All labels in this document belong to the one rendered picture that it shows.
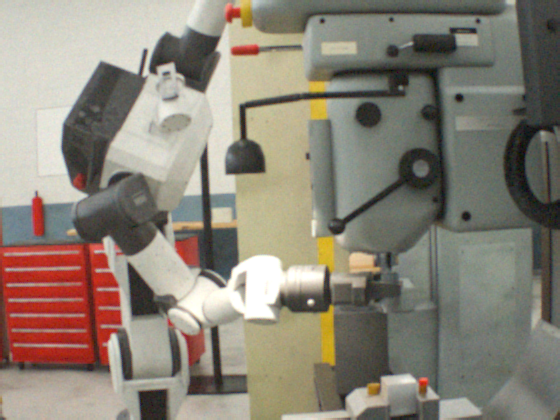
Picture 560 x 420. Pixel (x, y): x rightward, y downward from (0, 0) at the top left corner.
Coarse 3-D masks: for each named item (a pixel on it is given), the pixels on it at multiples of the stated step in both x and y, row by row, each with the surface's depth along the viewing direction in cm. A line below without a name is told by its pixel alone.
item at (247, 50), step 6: (234, 48) 162; (240, 48) 162; (246, 48) 162; (252, 48) 162; (258, 48) 162; (264, 48) 162; (270, 48) 162; (276, 48) 162; (282, 48) 162; (288, 48) 162; (294, 48) 162; (300, 48) 162; (234, 54) 162; (240, 54) 162; (246, 54) 162; (252, 54) 162
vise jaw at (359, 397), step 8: (360, 392) 145; (352, 400) 144; (360, 400) 141; (368, 400) 139; (376, 400) 139; (384, 400) 139; (352, 408) 140; (360, 408) 137; (368, 408) 136; (376, 408) 136; (384, 408) 136; (352, 416) 139; (360, 416) 136; (368, 416) 136; (376, 416) 136; (384, 416) 136
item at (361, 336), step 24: (336, 312) 186; (360, 312) 184; (384, 312) 183; (336, 336) 184; (360, 336) 183; (384, 336) 183; (336, 360) 184; (360, 360) 184; (384, 360) 183; (336, 384) 185; (360, 384) 184
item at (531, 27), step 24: (528, 0) 117; (552, 0) 116; (528, 24) 118; (552, 24) 115; (528, 48) 120; (552, 48) 117; (528, 72) 121; (552, 72) 117; (528, 96) 122; (552, 96) 117; (528, 120) 124; (552, 120) 117
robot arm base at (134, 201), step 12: (132, 180) 168; (144, 180) 172; (96, 192) 175; (120, 192) 164; (132, 192) 167; (144, 192) 171; (120, 204) 164; (132, 204) 166; (144, 204) 170; (72, 216) 170; (132, 216) 165; (144, 216) 168; (84, 240) 171
